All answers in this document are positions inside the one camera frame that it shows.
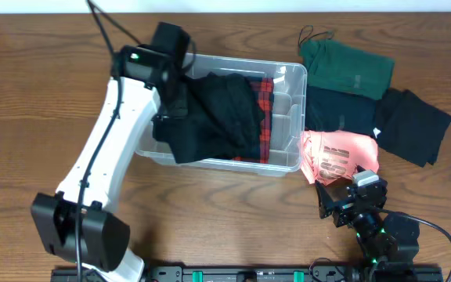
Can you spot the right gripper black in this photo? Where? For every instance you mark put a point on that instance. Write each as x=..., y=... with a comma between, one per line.
x=345, y=206

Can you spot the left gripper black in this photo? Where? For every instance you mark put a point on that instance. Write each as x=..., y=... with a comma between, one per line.
x=169, y=105

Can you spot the large black garment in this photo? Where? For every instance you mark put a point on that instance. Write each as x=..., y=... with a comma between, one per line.
x=223, y=120

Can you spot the red plaid garment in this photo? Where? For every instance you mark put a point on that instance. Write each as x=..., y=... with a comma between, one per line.
x=263, y=92

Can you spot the clear plastic storage bin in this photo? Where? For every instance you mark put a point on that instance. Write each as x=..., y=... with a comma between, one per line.
x=288, y=113

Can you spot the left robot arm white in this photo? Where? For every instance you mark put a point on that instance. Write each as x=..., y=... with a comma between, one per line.
x=78, y=222

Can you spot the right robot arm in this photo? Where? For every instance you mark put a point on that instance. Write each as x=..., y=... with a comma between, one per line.
x=389, y=244

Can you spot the pink printed t-shirt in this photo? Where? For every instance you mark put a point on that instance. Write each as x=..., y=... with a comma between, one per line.
x=328, y=156

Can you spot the dark navy folded garment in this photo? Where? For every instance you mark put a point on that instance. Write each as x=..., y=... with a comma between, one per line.
x=330, y=111

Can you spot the black folded garment with tag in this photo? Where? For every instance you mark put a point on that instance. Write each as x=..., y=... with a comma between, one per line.
x=410, y=128

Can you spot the green folded garment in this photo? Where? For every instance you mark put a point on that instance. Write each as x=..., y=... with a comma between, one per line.
x=335, y=66

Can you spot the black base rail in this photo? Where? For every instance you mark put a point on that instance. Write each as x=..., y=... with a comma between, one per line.
x=316, y=273

